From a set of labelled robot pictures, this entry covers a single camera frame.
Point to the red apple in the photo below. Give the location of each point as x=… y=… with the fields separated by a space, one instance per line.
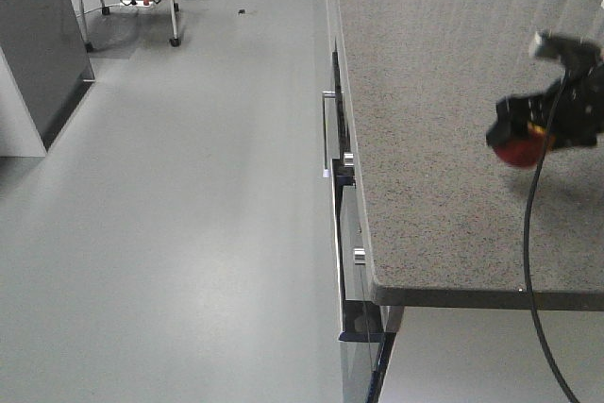
x=523 y=150

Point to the white power strip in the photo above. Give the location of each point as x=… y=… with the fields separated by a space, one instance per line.
x=140 y=4

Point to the black built-in oven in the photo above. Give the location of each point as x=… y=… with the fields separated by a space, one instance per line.
x=366 y=342

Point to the grey speckled countertop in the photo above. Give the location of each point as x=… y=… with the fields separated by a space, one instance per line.
x=441 y=215

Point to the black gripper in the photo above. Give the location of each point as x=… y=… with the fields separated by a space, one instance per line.
x=571 y=107

